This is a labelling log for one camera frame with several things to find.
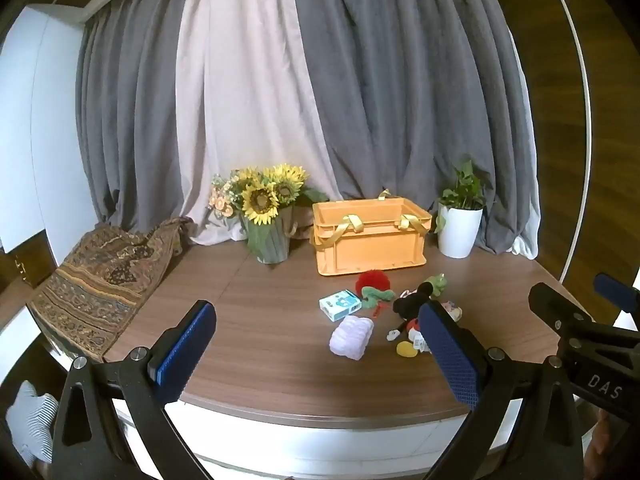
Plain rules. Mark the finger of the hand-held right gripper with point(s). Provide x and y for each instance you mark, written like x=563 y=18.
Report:
x=617 y=291
x=552 y=307

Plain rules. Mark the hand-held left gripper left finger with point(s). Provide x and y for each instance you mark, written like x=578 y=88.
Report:
x=184 y=352

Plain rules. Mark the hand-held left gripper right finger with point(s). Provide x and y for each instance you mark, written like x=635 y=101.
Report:
x=450 y=355

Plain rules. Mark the black mouse plush toy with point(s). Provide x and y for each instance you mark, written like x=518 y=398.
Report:
x=407 y=306

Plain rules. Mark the lilac knitted pouch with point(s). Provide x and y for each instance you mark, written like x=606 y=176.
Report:
x=352 y=337

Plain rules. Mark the red plush flower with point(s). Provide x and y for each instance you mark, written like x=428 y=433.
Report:
x=371 y=280

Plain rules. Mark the blue tissue packet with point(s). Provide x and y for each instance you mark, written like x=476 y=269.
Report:
x=340 y=305

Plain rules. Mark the orange plastic crate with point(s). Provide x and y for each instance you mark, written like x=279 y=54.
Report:
x=372 y=247

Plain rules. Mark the white sheer curtain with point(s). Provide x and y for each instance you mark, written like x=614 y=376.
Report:
x=522 y=245

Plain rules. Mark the green frog toy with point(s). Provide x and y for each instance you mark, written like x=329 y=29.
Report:
x=436 y=282

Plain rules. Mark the brown patterned cloth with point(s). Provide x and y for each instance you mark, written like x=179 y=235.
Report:
x=100 y=280

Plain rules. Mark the white ribbed plant pot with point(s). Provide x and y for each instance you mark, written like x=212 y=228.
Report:
x=460 y=232

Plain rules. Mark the grey-green ribbed vase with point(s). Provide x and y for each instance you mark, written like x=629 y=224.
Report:
x=267 y=242

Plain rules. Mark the green potted plant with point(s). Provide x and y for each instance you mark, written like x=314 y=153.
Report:
x=465 y=187

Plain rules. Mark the striped white cloth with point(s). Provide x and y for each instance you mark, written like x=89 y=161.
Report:
x=30 y=415

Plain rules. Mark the sunflower bouquet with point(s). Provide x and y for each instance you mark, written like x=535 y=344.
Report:
x=260 y=195

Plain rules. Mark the grey curtain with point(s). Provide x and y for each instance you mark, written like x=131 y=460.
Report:
x=410 y=85
x=130 y=110

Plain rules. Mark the white cabinet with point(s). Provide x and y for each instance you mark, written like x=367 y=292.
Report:
x=35 y=135

